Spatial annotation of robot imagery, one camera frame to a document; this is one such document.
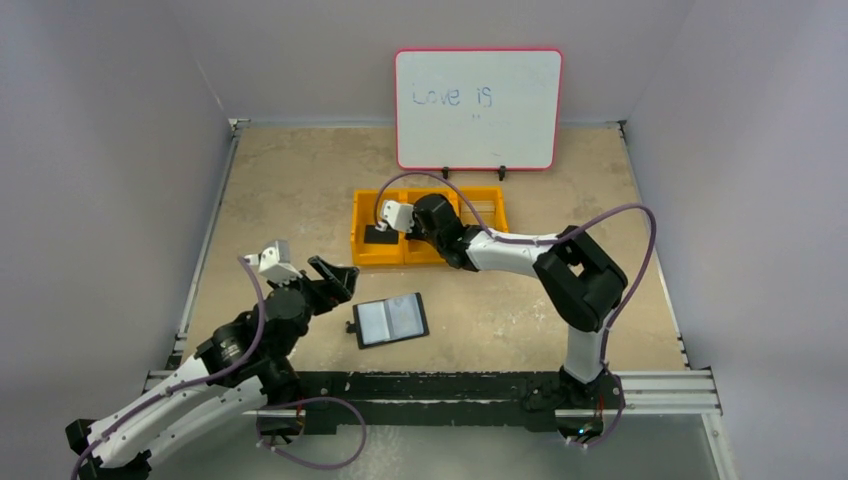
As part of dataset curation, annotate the black leather card holder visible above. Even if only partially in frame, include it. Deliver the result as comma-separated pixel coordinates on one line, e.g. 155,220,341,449
346,292,429,350

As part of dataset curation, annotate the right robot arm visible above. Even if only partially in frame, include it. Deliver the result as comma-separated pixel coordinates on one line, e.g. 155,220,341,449
380,193,628,407

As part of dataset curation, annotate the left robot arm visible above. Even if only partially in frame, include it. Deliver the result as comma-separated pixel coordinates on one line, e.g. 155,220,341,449
66,247,364,479

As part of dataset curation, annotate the black card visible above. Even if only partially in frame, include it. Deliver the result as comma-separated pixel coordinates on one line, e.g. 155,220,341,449
363,225,399,245

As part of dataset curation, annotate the gold striped card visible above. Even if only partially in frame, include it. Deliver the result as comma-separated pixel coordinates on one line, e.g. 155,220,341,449
460,200,496,228

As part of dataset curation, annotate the middle yellow bin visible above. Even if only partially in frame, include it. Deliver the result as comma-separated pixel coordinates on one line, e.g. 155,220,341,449
403,189,449,265

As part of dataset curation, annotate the left yellow bin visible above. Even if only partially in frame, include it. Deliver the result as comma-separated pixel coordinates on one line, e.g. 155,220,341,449
350,189,404,267

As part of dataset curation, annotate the pink framed whiteboard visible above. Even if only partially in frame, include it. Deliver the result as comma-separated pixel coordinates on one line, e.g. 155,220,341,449
394,47,564,171

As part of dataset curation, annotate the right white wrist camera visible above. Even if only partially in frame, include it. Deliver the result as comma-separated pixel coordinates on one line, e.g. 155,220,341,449
376,200,415,233

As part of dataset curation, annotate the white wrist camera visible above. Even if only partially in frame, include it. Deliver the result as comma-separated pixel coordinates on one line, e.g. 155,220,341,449
376,200,415,233
243,239,302,285

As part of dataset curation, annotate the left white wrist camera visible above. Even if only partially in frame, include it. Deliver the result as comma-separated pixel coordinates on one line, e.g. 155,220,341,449
243,239,302,285

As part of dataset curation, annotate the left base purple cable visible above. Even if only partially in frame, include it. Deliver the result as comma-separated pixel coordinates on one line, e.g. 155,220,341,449
254,396,368,472

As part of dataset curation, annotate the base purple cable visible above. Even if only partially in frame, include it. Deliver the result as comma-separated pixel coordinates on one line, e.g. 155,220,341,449
563,377,632,453
254,396,368,472

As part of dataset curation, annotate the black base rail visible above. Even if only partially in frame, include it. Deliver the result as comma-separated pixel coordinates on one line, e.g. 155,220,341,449
235,351,631,439

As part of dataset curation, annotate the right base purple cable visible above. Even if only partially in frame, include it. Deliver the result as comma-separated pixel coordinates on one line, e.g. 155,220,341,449
563,377,632,453

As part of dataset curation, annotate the aluminium frame rail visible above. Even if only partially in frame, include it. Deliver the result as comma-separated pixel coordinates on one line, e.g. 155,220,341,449
135,370,723,417

